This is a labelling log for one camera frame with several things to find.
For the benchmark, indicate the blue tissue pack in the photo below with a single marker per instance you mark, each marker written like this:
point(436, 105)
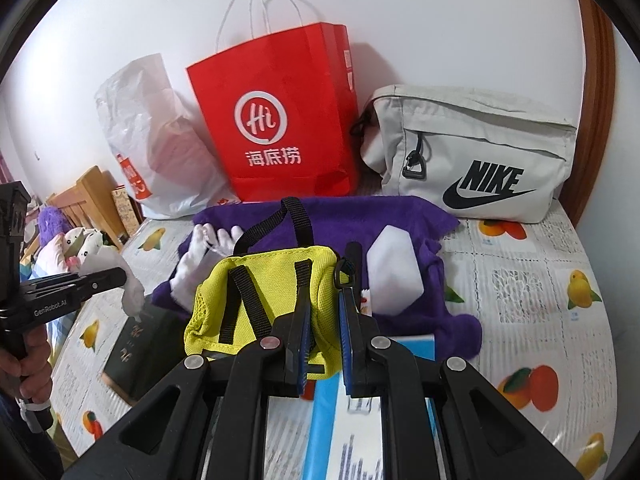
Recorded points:
point(325, 435)

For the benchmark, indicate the white plastic shopping bag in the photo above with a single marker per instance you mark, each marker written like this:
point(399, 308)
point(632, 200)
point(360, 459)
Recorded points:
point(150, 110)

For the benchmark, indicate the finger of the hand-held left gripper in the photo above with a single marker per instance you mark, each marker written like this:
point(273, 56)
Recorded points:
point(95, 282)

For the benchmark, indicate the white spotted plush toy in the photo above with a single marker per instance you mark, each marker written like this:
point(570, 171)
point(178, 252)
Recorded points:
point(82, 245)

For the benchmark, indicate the person's dark clothing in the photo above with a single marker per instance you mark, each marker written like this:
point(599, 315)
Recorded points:
point(20, 450)

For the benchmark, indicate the fruit print bed sheet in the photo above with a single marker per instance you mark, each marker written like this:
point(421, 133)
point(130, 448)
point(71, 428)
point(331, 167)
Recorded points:
point(525, 285)

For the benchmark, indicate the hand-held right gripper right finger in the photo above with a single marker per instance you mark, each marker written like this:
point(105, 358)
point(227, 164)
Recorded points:
point(345, 340)

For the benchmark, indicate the purple towel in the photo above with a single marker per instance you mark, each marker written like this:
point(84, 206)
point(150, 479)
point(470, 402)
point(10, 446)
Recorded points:
point(400, 220)

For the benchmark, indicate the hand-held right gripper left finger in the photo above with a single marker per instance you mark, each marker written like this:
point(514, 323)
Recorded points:
point(300, 355)

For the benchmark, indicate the purple plush toy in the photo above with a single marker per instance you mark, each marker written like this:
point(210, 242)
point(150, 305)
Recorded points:
point(52, 220)

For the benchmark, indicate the dark green box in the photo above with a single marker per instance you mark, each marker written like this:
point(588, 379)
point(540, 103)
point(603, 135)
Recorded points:
point(150, 350)

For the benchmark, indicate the red paper bag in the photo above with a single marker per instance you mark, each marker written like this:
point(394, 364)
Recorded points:
point(300, 85)

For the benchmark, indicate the yellow mesh bag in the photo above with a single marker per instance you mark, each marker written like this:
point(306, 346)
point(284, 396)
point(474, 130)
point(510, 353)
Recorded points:
point(270, 270)

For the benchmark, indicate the white tissue packet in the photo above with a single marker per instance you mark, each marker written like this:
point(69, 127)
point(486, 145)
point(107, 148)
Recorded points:
point(395, 270)

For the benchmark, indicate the white gloves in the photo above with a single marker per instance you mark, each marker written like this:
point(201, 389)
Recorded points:
point(192, 270)

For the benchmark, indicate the grey sling bag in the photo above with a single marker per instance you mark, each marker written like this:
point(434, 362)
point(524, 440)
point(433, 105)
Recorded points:
point(475, 125)

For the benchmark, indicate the light wooden furniture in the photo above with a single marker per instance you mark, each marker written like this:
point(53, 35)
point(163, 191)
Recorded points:
point(92, 185)

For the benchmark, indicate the person's left hand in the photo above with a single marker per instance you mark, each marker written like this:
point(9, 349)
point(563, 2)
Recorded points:
point(37, 370)

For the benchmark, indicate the wooden headboard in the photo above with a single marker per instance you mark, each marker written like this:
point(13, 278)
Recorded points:
point(597, 110)

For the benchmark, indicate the patterned cardboard box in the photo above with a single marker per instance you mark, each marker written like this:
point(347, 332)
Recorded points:
point(127, 210)

